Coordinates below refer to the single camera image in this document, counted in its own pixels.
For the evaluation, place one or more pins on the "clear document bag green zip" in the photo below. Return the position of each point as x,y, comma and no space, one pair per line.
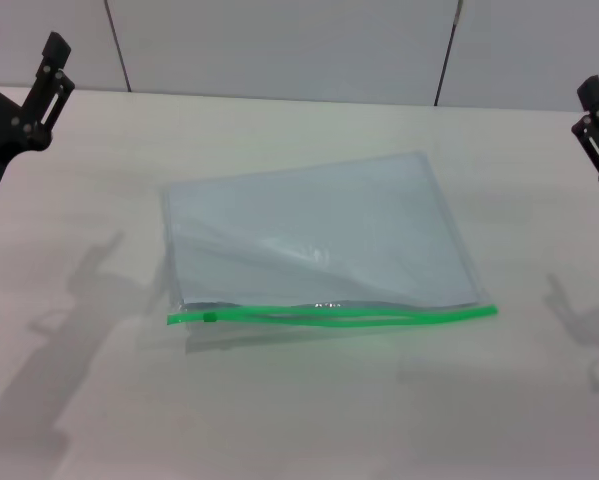
304,225

